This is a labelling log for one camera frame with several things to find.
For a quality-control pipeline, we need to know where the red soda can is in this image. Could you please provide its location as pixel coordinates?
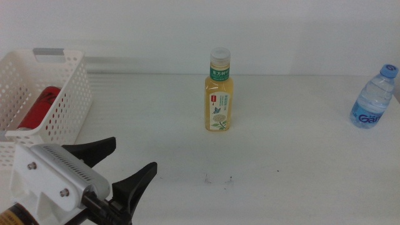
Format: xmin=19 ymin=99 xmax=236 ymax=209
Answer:
xmin=16 ymin=86 xmax=63 ymax=134

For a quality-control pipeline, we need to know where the yellow tea bottle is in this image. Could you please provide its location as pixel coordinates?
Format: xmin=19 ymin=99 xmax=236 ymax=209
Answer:
xmin=204 ymin=47 xmax=234 ymax=132

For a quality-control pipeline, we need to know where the water bottle with blue cap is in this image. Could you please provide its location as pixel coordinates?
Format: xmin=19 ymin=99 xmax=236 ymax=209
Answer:
xmin=349 ymin=64 xmax=399 ymax=129

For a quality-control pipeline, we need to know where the white perforated plastic basket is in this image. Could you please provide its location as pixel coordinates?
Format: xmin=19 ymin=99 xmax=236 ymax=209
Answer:
xmin=0 ymin=48 xmax=94 ymax=169

